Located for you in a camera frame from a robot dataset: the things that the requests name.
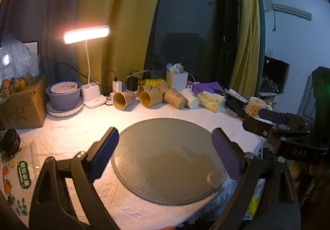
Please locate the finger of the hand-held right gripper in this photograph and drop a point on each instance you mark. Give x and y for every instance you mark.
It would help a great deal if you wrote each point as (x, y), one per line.
(273, 116)
(255, 125)

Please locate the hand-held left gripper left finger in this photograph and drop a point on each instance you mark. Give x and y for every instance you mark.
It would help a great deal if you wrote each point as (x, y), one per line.
(104, 154)

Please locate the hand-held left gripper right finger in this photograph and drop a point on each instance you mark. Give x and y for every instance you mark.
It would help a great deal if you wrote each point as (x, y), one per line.
(226, 155)

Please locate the tan paper cup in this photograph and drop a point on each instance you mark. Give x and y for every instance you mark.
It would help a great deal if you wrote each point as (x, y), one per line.
(152, 97)
(142, 89)
(125, 99)
(176, 98)

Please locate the white cup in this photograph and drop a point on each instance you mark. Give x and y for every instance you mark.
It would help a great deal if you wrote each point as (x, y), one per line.
(190, 99)

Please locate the white printed mug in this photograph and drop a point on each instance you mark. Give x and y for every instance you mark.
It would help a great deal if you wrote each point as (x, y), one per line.
(254, 106)

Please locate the small round cap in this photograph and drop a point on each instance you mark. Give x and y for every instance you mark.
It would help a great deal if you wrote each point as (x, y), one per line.
(214, 178)

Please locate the black pouch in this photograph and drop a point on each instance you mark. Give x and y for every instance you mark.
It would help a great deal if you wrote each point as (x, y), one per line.
(234, 107)

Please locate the white tablecloth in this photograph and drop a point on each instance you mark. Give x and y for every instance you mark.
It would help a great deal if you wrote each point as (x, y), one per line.
(77, 132)

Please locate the white tube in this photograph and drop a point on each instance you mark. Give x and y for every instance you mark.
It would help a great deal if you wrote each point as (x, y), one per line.
(236, 94)

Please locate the black monitor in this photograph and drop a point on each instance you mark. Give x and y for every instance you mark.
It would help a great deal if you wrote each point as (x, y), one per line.
(274, 75)

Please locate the yellow plastic bag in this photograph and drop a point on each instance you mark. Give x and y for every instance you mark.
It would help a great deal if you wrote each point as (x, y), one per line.
(210, 101)

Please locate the yellow packet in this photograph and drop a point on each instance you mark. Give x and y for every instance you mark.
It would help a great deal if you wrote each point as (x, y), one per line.
(255, 199)

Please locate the white fluted plate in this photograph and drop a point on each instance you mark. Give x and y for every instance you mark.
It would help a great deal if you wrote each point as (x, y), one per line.
(67, 112)

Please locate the purple cloth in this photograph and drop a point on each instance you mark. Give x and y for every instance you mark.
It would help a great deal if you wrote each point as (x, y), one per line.
(207, 88)

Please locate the round grey mat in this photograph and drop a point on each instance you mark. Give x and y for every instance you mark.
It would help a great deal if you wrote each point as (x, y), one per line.
(165, 160)

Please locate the purple bowl stack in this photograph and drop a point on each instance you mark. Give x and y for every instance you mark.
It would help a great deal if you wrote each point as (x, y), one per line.
(63, 99)

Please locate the white charger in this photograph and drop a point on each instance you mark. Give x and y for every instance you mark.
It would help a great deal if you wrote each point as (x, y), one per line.
(117, 86)

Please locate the black charger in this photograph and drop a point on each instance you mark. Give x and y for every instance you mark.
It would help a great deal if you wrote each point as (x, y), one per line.
(133, 83)

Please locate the white inner bowl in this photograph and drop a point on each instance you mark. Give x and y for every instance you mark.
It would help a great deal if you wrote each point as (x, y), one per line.
(63, 88)

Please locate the yellow rubber gloves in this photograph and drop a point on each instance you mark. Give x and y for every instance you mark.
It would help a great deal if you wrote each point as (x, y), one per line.
(153, 82)

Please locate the white ribbed basket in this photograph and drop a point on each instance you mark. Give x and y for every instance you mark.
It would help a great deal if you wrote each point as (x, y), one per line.
(177, 80)

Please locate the printed plastic bag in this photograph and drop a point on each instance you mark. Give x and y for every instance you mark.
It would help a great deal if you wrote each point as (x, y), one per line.
(18, 181)

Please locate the yellow curtain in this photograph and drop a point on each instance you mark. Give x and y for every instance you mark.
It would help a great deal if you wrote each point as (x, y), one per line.
(248, 26)
(116, 8)

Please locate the cardboard box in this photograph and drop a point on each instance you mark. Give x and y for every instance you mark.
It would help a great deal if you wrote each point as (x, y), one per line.
(22, 110)

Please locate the black round case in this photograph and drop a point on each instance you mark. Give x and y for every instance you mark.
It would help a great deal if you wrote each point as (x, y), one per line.
(9, 142)

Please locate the white air conditioner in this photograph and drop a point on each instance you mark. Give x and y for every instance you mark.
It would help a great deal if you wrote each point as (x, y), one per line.
(286, 8)

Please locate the white desk lamp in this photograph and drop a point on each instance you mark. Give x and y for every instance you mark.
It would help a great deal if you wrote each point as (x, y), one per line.
(87, 32)

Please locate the dark window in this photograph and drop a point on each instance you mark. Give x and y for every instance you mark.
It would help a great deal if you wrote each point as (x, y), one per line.
(193, 18)

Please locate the clear bag of oranges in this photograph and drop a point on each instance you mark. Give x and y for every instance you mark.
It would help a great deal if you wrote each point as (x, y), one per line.
(15, 65)

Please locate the white board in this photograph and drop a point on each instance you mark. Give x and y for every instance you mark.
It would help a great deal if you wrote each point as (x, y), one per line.
(32, 48)

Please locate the grey blue curtain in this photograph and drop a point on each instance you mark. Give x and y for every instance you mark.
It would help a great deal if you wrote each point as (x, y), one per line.
(46, 5)

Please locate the white wall socket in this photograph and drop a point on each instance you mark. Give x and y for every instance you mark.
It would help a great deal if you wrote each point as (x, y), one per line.
(270, 52)

